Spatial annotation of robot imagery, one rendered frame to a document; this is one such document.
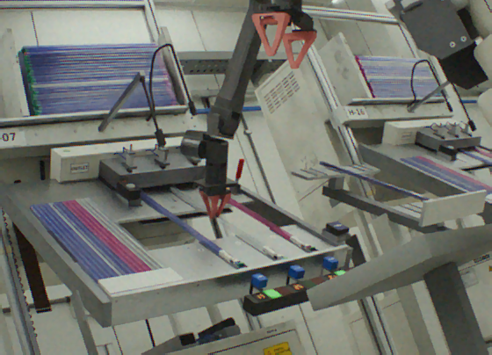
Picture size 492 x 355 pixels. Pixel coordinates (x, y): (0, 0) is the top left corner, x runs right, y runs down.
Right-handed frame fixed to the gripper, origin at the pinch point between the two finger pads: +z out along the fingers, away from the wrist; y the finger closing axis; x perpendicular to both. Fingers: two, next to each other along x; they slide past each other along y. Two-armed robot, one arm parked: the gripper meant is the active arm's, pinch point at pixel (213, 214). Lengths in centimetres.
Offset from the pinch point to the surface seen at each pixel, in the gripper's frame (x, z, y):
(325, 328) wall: -116, 133, -173
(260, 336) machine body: 13.9, 32.4, -7.2
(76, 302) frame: 27, 3, 54
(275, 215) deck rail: 2.7, 2.2, -19.0
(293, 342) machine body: 17.0, 35.9, -16.9
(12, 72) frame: -57, -33, 37
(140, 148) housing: -35.9, -10.7, 2.2
